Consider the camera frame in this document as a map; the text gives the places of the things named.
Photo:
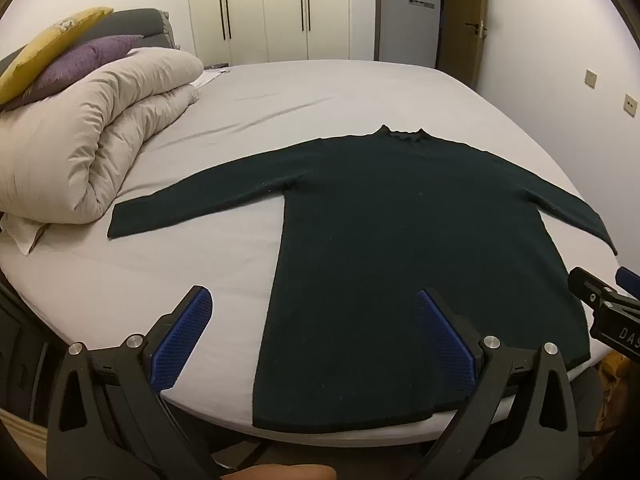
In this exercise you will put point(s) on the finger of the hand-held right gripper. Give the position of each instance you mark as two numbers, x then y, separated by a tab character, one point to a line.
587	285
628	277

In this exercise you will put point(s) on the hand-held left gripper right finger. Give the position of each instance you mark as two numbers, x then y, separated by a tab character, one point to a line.
445	347

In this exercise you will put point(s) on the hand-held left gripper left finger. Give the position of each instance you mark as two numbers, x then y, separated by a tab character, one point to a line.
184	342

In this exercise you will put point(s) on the dark green sweater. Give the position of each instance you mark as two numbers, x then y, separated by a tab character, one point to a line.
400	210

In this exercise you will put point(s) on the yellow patterned cloth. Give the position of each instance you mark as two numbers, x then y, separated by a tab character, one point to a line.
620	390

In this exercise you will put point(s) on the dark bedside cabinet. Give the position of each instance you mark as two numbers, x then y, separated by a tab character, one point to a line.
22	350

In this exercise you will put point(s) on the white pillow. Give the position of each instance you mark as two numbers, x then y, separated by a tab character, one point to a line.
22	237

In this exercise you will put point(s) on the beige folded duvet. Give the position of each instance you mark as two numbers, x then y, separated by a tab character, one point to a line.
100	125

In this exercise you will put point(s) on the white papers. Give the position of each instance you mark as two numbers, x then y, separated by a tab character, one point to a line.
210	77

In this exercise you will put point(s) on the bed with grey sheet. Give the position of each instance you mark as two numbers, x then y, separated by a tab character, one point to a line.
300	95

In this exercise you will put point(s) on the purple pillow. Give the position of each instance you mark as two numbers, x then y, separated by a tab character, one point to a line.
85	62

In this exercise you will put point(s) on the grey headboard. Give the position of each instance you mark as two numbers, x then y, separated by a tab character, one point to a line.
142	22

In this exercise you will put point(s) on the yellow pillow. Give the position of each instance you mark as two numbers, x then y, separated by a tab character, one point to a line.
50	42

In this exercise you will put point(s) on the cream wardrobe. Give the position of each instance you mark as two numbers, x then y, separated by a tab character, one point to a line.
265	10

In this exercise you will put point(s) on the dark hallway wall fixture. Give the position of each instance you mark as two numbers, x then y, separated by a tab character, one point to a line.
421	3

